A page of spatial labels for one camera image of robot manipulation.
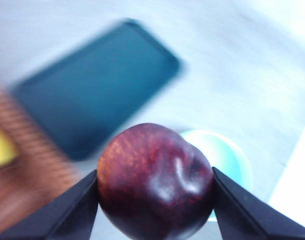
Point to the yellow banana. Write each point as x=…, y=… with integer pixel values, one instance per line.
x=2, y=147

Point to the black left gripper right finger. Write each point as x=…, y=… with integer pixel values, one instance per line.
x=242, y=215

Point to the brown wicker basket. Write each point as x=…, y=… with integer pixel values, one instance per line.
x=30, y=162

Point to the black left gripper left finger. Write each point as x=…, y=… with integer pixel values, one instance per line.
x=67, y=220

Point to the dark red plum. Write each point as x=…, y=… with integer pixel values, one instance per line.
x=152, y=185

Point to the teal bowl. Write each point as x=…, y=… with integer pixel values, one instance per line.
x=230, y=160

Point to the black rectangular tray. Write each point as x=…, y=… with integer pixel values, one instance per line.
x=92, y=87

